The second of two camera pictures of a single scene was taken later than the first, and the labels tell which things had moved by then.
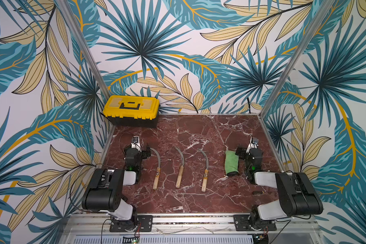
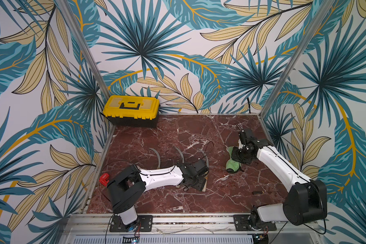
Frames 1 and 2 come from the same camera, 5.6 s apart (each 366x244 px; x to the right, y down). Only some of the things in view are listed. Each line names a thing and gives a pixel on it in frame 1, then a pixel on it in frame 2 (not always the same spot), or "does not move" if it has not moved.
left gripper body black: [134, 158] to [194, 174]
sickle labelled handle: [205, 179] does not move
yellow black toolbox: [132, 111] does not move
